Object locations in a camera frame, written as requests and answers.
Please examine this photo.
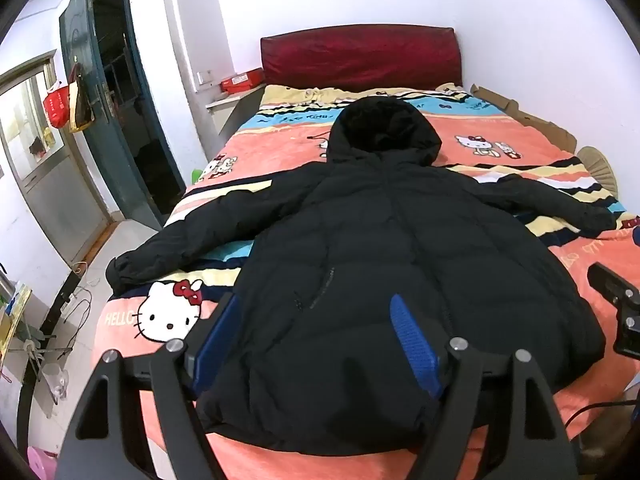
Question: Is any brown cardboard sheet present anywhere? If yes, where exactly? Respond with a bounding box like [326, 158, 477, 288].
[470, 83, 577, 151]

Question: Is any yellow brown hanging bag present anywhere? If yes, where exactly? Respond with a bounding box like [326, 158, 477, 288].
[67, 62, 96, 134]

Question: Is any dark green door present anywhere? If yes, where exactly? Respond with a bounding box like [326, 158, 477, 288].
[59, 0, 166, 231]

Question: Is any black hooded puffer jacket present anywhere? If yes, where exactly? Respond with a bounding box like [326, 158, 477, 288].
[106, 97, 617, 453]

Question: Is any metal framed glass door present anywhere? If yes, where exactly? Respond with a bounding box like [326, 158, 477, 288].
[0, 50, 113, 266]

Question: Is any pink plastic stool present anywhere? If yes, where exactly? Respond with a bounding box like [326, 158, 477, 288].
[25, 447, 61, 480]

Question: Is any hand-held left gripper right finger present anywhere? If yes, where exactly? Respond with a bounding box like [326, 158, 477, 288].
[389, 292, 576, 480]

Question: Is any clear plastic pitcher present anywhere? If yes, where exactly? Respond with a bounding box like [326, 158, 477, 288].
[41, 362, 70, 403]

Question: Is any white cable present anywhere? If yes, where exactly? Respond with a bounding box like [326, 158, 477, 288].
[67, 259, 103, 293]

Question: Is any black cable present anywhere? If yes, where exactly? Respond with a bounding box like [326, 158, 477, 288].
[565, 399, 640, 433]

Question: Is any red flat box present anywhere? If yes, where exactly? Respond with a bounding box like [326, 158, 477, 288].
[220, 69, 265, 94]

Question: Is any red plastic bag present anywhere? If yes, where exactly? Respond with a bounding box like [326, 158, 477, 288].
[43, 82, 73, 128]

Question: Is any white bedside table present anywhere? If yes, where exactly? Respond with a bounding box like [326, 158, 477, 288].
[205, 85, 266, 141]

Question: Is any dark red padded headboard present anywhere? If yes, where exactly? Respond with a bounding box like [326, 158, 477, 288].
[260, 25, 462, 92]

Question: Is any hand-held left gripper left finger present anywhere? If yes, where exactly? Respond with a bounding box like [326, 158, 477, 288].
[54, 291, 242, 480]

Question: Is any cartoon cat printed blanket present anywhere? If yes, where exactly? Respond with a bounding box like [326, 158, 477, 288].
[90, 82, 640, 480]

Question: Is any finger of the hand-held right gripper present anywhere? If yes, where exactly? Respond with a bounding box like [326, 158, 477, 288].
[614, 305, 640, 356]
[587, 262, 640, 311]

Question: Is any yellow green box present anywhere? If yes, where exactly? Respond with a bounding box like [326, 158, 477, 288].
[0, 282, 33, 356]

